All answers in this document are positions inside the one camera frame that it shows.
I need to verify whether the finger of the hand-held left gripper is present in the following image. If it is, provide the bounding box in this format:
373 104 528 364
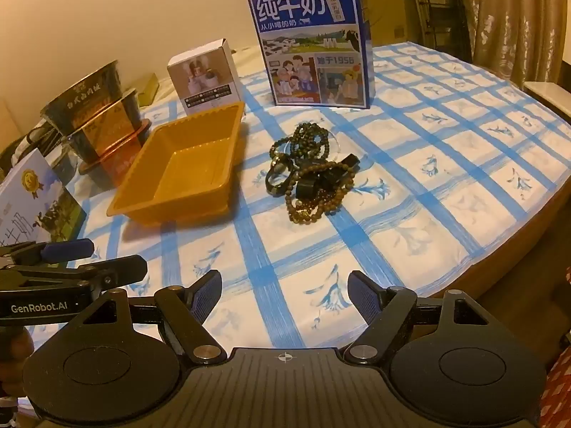
0 255 148 290
0 239 95 270

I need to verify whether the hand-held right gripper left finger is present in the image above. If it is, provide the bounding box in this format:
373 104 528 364
80 270 228 365

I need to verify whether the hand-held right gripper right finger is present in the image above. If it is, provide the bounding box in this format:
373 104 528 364
343 270 491 365

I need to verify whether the brown bead bracelet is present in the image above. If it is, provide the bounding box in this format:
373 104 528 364
285 164 355 226

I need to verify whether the yellow plastic tray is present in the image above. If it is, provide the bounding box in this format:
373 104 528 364
107 101 246 224

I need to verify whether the black watch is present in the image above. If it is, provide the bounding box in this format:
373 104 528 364
264 153 360 199

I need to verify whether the dark green bead necklace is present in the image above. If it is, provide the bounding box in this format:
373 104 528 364
269 122 332 174

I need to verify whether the cow landscape milk carton box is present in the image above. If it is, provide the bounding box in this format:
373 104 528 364
0 149 87 248

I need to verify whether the red label instant rice bowl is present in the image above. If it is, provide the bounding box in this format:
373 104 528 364
79 118 151 189

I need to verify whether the gold label instant rice bowl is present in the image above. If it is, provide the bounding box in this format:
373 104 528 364
67 88 142 163

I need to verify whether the black instant rice bowl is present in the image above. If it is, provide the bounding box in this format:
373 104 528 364
39 59 124 138

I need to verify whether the yellow flat box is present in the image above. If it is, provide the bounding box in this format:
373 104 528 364
121 72 160 108

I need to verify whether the small white product box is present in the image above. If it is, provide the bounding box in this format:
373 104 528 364
167 39 244 116

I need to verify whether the red patterned cloth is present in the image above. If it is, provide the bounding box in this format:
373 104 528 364
546 267 571 428

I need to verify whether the blue illustrated milk carton box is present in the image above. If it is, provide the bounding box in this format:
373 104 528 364
247 0 376 110

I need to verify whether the white cabinet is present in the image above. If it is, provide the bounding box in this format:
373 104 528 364
523 80 571 122

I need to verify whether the brown cardboard box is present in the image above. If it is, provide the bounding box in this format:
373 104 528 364
362 0 422 46

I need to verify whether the black metal rack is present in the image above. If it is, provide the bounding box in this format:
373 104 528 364
404 0 462 61

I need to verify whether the beige patterned curtain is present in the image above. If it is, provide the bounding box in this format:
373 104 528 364
459 0 571 94

